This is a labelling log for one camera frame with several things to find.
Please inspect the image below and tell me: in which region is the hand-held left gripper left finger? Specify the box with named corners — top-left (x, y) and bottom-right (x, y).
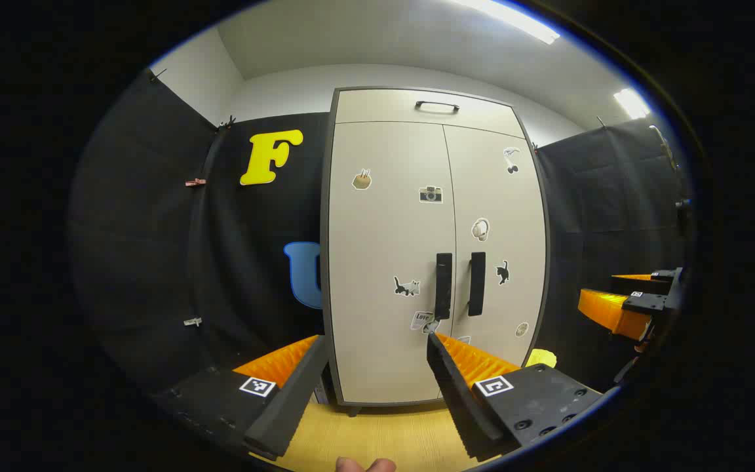
top-left (148, 334), bottom-right (331, 461)

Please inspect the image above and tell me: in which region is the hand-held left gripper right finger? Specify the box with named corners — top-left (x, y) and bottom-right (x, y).
top-left (426, 332), bottom-right (608, 463)

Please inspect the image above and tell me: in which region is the black door handle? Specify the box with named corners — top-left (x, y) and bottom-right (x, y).
top-left (435, 252), bottom-right (454, 321)
top-left (467, 251), bottom-right (487, 318)

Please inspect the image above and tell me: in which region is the beige double-door shoe cabinet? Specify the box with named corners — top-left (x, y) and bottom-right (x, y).
top-left (320, 85), bottom-right (552, 418)

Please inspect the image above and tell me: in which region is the beige cabinet door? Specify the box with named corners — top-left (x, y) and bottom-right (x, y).
top-left (328, 121), bottom-right (457, 404)
top-left (443, 125), bottom-right (547, 369)

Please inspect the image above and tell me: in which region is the beige cabinet drawer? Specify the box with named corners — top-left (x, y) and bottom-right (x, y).
top-left (335, 88), bottom-right (526, 139)

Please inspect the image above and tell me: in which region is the short ceiling light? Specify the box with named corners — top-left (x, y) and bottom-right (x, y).
top-left (613, 88), bottom-right (652, 121)

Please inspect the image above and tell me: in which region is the black backdrop cloth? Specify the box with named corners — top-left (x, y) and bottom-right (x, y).
top-left (69, 69), bottom-right (696, 395)

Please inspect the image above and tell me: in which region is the long ceiling light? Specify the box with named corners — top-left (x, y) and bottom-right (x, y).
top-left (450, 0), bottom-right (561, 45)

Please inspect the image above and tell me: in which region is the thin white cable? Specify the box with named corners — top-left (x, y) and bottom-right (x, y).
top-left (648, 123), bottom-right (678, 172)

